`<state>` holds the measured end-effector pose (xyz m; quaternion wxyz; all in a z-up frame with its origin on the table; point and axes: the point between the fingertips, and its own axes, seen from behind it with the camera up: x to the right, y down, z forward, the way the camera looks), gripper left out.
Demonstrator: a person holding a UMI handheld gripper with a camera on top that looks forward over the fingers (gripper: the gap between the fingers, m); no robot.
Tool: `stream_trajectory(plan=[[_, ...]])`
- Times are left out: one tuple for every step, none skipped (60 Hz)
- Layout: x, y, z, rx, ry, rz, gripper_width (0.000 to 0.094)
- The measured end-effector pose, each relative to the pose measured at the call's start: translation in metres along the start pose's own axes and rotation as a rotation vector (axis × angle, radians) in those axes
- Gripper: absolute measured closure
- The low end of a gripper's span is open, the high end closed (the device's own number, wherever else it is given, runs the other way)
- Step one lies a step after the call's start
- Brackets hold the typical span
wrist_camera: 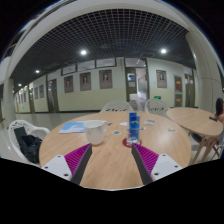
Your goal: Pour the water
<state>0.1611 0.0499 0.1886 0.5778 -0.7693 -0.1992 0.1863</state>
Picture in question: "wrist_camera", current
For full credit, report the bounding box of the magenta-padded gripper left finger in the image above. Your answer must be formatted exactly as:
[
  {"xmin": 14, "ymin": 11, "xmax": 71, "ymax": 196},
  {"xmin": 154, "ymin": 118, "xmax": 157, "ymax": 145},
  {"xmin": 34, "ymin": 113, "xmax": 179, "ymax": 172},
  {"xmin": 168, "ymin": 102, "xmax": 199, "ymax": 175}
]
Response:
[{"xmin": 41, "ymin": 142, "xmax": 93, "ymax": 186}]

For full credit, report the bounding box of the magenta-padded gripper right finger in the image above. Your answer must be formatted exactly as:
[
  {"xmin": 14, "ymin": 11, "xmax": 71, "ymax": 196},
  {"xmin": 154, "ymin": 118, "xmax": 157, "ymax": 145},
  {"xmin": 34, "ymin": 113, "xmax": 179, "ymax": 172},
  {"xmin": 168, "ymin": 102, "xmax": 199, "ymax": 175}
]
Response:
[{"xmin": 130, "ymin": 142, "xmax": 184, "ymax": 186}]

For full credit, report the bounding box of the black bag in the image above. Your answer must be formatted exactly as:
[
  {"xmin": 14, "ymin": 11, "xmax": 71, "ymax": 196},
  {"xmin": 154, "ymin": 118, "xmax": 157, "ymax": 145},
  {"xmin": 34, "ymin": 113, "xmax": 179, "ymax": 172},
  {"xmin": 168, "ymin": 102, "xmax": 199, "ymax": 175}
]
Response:
[{"xmin": 13, "ymin": 126, "xmax": 44, "ymax": 164}]

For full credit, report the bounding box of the light blue paper folder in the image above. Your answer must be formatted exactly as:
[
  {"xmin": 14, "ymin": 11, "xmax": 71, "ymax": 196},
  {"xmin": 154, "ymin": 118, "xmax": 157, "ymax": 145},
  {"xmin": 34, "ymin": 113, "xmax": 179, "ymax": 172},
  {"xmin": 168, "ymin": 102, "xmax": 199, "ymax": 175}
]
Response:
[{"xmin": 58, "ymin": 121, "xmax": 88, "ymax": 134}]

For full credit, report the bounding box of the flat round red coaster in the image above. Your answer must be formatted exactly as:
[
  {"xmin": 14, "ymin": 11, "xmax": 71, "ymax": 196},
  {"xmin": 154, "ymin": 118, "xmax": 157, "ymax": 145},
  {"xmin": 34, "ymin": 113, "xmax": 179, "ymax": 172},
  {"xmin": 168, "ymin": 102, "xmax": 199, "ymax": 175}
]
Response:
[{"xmin": 122, "ymin": 137, "xmax": 143, "ymax": 149}]

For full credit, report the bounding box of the small printed card box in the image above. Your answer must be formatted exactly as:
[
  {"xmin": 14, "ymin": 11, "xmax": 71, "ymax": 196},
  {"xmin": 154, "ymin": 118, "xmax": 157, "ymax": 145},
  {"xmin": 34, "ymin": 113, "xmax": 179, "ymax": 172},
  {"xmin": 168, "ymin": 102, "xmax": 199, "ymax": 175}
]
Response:
[{"xmin": 143, "ymin": 118, "xmax": 157, "ymax": 126}]

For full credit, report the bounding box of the white mug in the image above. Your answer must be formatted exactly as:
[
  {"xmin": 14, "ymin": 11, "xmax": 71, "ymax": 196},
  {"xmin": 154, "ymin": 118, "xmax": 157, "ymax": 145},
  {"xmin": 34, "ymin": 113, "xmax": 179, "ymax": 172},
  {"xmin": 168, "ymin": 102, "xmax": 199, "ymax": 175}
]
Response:
[{"xmin": 83, "ymin": 119, "xmax": 107, "ymax": 146}]

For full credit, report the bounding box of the white plastic lattice chair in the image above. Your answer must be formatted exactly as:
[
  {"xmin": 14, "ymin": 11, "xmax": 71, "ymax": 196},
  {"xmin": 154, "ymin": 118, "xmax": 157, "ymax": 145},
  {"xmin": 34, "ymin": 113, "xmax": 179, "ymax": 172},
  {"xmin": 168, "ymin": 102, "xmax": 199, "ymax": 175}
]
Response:
[
  {"xmin": 143, "ymin": 98, "xmax": 171, "ymax": 118},
  {"xmin": 7, "ymin": 119, "xmax": 51, "ymax": 164},
  {"xmin": 99, "ymin": 100, "xmax": 134, "ymax": 113}
]

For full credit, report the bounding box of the round wooden side table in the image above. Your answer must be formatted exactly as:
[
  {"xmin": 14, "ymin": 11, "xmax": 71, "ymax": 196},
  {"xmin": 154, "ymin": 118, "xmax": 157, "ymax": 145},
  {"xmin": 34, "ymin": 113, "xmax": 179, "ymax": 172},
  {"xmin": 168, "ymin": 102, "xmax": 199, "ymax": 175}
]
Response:
[{"xmin": 165, "ymin": 106, "xmax": 224, "ymax": 166}]

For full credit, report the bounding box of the dark green door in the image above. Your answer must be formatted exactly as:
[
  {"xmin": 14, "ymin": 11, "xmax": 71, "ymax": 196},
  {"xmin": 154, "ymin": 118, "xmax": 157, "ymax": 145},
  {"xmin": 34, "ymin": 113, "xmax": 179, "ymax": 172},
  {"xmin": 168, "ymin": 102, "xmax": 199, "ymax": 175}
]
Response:
[
  {"xmin": 184, "ymin": 73, "xmax": 195, "ymax": 108},
  {"xmin": 46, "ymin": 79, "xmax": 60, "ymax": 113},
  {"xmin": 125, "ymin": 68, "xmax": 138, "ymax": 103}
]

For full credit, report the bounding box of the person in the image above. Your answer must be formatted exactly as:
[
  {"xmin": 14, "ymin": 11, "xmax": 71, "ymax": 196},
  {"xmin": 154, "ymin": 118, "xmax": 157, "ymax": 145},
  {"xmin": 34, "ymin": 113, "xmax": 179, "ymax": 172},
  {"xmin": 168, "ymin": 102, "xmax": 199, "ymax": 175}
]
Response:
[{"xmin": 199, "ymin": 97, "xmax": 224, "ymax": 151}]

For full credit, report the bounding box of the group of round ceiling lights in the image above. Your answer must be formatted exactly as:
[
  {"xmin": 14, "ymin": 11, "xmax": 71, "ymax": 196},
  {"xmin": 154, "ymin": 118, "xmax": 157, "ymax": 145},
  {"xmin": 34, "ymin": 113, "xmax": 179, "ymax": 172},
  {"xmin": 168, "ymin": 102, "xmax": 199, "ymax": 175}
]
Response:
[{"xmin": 16, "ymin": 48, "xmax": 168, "ymax": 88}]

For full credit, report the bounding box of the group of framed wall portraits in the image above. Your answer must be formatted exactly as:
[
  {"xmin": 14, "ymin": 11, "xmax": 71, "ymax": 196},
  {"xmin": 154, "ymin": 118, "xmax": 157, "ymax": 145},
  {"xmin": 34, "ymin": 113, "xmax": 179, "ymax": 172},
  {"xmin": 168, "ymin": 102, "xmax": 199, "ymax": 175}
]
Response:
[{"xmin": 18, "ymin": 69, "xmax": 184, "ymax": 104}]

